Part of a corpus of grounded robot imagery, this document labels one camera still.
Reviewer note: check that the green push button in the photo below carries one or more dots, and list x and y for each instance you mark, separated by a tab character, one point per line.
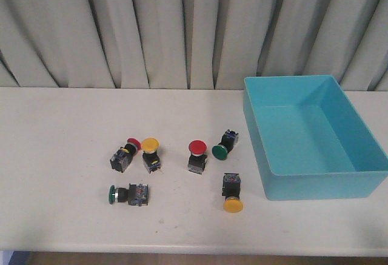
228	141
134	195

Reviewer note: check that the light blue plastic box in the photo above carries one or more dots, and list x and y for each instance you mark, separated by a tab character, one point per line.
309	141

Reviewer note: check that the red push button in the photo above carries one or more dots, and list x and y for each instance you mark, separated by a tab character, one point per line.
198	157
123	157

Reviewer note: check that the yellow push button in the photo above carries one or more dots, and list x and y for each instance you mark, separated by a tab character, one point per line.
150	156
231	187

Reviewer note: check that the green push button right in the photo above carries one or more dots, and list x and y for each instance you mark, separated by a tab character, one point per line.
228	141

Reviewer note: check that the green push button left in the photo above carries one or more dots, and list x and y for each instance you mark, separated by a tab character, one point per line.
134	195

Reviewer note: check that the grey pleated curtain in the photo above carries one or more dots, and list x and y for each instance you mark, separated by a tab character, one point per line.
191	44

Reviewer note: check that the yellow push button front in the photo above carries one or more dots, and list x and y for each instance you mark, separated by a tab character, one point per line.
231	187

